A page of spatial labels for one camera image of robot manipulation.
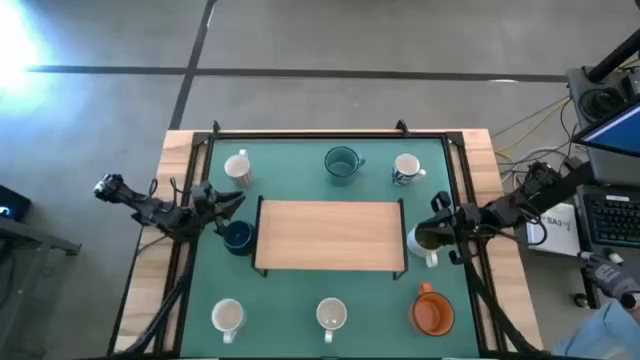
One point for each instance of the grey metal stand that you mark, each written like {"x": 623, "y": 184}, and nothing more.
{"x": 30, "y": 235}

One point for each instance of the white mug checkered pattern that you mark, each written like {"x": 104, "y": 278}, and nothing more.
{"x": 237, "y": 167}

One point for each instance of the white mug blue floral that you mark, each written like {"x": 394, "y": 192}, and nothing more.
{"x": 406, "y": 165}
{"x": 331, "y": 314}

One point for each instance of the black keyboard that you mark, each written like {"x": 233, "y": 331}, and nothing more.
{"x": 612, "y": 220}

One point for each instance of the white mug green interior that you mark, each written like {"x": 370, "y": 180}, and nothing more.
{"x": 411, "y": 244}

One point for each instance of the black caster wheel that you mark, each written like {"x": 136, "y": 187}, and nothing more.
{"x": 581, "y": 300}

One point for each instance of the wooden shelf riser black legs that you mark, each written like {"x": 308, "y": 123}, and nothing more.
{"x": 330, "y": 235}

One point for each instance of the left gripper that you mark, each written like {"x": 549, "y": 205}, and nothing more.
{"x": 204, "y": 197}

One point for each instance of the green table mat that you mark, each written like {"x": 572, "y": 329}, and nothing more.
{"x": 300, "y": 290}

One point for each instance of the plain white mug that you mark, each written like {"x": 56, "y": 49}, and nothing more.
{"x": 227, "y": 316}

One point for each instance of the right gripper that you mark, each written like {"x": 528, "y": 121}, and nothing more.
{"x": 456, "y": 230}

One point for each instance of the black support bar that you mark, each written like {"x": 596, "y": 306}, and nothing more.
{"x": 570, "y": 182}

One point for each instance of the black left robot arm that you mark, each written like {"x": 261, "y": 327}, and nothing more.
{"x": 160, "y": 215}

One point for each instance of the white cardboard box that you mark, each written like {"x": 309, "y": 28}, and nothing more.
{"x": 560, "y": 235}

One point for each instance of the black device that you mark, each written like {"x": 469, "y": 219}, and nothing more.
{"x": 12, "y": 202}

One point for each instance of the grey cart shelf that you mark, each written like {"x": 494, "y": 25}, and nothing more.
{"x": 615, "y": 170}

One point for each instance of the dark blue mug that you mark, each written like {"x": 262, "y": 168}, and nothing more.
{"x": 239, "y": 237}

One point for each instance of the person's hand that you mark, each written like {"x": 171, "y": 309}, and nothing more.
{"x": 607, "y": 277}

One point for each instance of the grey equipment box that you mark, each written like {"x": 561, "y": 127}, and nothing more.
{"x": 575, "y": 82}

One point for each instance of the teal enamel mug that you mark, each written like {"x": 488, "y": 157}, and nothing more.
{"x": 340, "y": 162}

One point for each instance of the black metal table frame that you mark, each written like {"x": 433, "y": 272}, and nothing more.
{"x": 325, "y": 135}

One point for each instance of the black pole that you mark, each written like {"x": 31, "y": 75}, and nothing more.
{"x": 615, "y": 56}

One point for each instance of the black diagonal frame strut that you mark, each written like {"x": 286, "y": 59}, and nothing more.
{"x": 167, "y": 307}
{"x": 494, "y": 310}

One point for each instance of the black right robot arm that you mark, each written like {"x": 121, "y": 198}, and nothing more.
{"x": 500, "y": 210}

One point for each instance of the orange enamel mug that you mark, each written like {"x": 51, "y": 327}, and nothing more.
{"x": 432, "y": 315}

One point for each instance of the black frame clamp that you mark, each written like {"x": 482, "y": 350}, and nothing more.
{"x": 216, "y": 126}
{"x": 401, "y": 126}

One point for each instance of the monitor with blue screen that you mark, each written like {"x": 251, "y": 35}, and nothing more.
{"x": 620, "y": 132}

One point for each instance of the person's leg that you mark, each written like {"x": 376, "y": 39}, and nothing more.
{"x": 605, "y": 335}

